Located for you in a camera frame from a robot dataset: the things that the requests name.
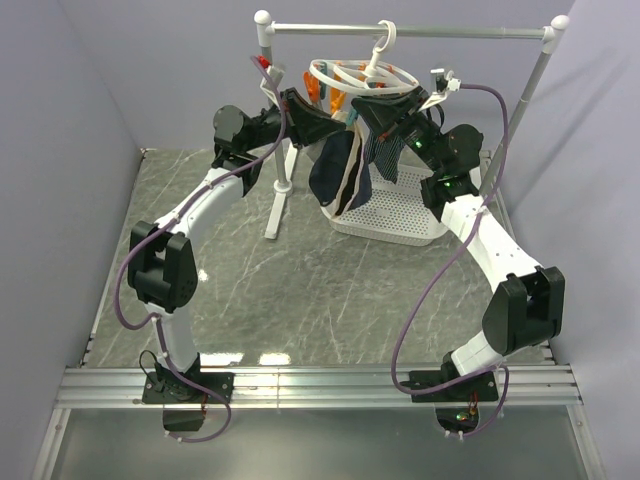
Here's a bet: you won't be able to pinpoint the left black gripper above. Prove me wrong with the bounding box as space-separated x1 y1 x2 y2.
245 88 347 153

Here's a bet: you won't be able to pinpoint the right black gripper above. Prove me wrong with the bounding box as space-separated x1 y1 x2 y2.
351 87 445 176

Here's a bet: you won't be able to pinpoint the white round clip hanger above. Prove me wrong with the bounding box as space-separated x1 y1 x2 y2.
303 20 419 127

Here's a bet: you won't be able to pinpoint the navy blue underwear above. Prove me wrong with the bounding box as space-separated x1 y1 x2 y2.
306 120 373 220

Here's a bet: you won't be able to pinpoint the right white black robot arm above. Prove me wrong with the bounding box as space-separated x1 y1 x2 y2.
352 87 565 400

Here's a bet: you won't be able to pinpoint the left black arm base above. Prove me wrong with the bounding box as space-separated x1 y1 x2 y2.
141 368 235 433

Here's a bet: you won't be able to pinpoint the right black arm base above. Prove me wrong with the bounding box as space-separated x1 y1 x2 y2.
402 366 505 439

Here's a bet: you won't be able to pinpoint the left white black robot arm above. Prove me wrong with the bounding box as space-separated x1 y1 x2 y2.
127 88 346 402

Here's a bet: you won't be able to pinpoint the striped hanging underwear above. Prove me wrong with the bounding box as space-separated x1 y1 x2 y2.
364 134 405 183

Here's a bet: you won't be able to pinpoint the white perforated laundry basket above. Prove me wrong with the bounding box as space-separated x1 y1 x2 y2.
321 164 448 247

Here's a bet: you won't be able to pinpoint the white metal clothes rack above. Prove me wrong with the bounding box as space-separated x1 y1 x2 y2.
253 9 571 240

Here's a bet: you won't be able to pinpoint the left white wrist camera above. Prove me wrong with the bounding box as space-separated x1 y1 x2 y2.
256 55 286 105

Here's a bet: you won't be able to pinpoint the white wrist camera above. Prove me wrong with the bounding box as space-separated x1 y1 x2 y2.
256 55 286 105
419 68 461 112

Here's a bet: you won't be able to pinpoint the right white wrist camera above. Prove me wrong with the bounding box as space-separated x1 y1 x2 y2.
419 68 461 112

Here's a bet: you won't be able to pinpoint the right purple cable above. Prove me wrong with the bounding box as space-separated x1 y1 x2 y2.
390 82 511 438

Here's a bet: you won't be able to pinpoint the purple cable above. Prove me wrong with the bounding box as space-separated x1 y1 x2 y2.
390 82 511 438
115 55 291 444

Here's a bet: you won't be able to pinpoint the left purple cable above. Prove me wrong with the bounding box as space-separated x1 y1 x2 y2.
115 55 291 444

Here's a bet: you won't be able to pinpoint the aluminium mounting rail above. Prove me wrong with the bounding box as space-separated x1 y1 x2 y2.
54 365 583 410

